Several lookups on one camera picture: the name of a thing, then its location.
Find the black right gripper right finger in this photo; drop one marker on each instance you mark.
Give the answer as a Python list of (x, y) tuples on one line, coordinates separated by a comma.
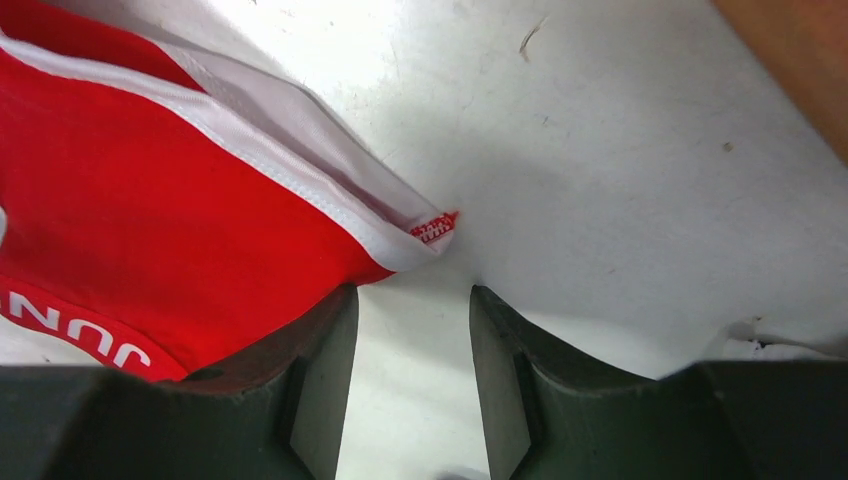
[(551, 411)]

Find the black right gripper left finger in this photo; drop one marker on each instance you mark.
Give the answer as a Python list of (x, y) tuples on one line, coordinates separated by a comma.
[(274, 410)]

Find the red underwear white trim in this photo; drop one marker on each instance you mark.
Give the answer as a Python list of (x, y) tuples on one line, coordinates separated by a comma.
[(163, 208)]

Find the wooden compartment tray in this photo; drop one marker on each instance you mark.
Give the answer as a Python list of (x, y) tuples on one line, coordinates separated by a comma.
[(803, 45)]

